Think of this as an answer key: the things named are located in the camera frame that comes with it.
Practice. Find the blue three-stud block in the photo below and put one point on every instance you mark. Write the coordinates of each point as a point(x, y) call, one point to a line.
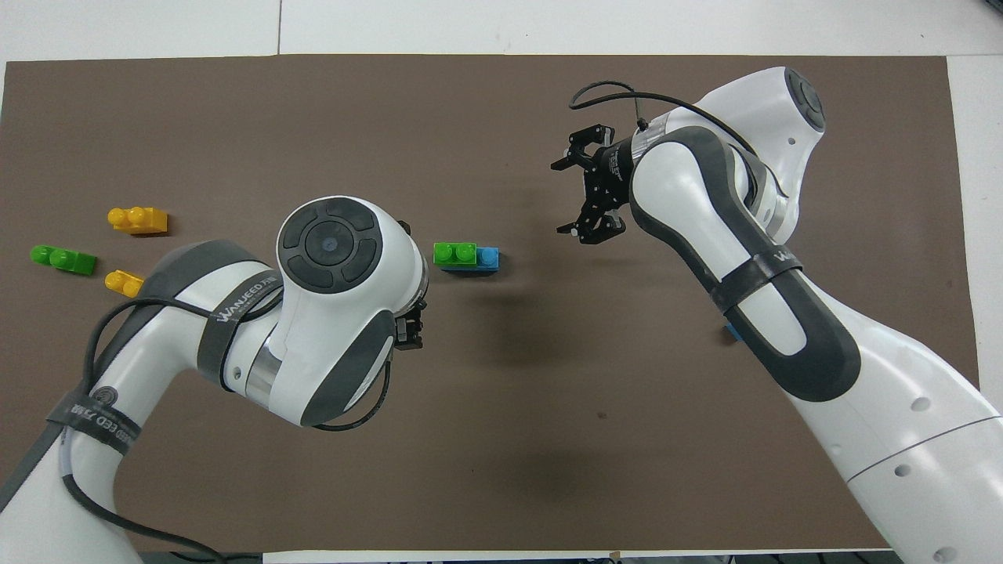
point(488, 259)
point(732, 333)

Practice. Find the brown table mat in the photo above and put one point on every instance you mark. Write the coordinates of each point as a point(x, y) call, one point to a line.
point(501, 439)

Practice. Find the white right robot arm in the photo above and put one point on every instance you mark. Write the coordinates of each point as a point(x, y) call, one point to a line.
point(901, 439)

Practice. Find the yellow two-stud block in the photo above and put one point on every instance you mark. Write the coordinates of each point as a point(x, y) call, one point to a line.
point(139, 222)
point(121, 283)

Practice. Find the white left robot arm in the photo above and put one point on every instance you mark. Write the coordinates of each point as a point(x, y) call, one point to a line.
point(196, 329)

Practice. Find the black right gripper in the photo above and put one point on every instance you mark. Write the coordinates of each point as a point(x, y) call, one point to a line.
point(611, 176)

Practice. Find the green two-stud block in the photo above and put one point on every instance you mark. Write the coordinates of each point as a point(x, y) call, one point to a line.
point(455, 254)
point(64, 261)

